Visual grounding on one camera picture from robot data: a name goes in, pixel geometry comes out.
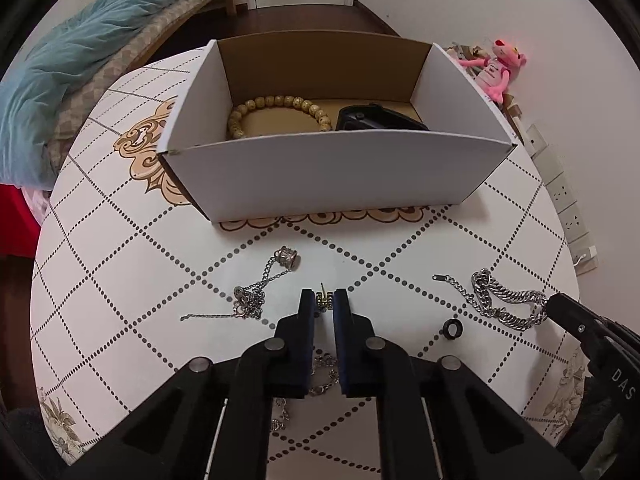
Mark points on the white power strip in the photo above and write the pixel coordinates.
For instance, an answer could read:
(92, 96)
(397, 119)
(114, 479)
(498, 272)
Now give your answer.
(565, 200)

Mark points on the white cardboard box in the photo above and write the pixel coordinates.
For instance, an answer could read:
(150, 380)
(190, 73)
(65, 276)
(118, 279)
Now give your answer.
(325, 175)

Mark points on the black plastic item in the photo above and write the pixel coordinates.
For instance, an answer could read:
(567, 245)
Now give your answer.
(370, 117)

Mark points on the pink plush toy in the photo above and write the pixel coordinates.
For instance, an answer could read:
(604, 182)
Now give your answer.
(492, 72)

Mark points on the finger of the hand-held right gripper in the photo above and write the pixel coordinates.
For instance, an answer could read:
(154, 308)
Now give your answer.
(575, 312)

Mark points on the white charger plug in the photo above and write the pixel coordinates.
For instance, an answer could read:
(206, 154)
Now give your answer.
(587, 256)

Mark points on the small gold earring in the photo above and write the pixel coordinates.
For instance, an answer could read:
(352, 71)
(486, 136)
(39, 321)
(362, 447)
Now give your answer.
(324, 299)

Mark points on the red cloth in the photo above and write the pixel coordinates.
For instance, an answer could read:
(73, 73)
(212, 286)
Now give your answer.
(17, 220)

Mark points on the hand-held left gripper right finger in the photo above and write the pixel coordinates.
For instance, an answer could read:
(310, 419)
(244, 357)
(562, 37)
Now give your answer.
(342, 332)

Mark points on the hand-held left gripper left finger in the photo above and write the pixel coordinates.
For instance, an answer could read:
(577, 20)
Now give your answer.
(304, 332)

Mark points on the light blue blanket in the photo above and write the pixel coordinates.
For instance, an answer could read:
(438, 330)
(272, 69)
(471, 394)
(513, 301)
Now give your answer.
(75, 50)

